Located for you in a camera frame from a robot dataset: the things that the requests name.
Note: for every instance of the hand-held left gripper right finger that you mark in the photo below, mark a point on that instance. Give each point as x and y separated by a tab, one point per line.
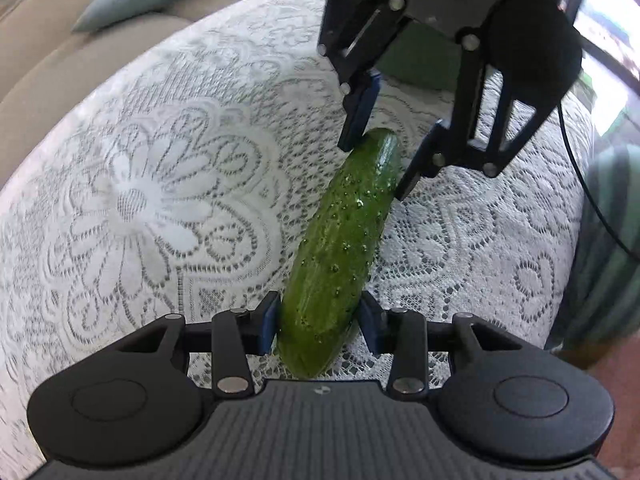
370	325

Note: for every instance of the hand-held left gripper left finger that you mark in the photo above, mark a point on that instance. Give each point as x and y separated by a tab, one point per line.
267	325

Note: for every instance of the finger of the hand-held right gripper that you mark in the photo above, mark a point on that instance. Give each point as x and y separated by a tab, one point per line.
425	160
362	110

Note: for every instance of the green bowl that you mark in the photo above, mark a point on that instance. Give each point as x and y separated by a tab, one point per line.
417	67

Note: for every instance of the green cucumber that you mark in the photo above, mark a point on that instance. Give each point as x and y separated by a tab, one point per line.
340	250

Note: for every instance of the white lace tablecloth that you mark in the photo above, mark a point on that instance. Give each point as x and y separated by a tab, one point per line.
150	210

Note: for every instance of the green striped clothing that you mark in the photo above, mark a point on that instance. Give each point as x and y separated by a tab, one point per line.
607	260

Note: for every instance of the beige sofa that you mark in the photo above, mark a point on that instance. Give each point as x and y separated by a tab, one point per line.
45	45

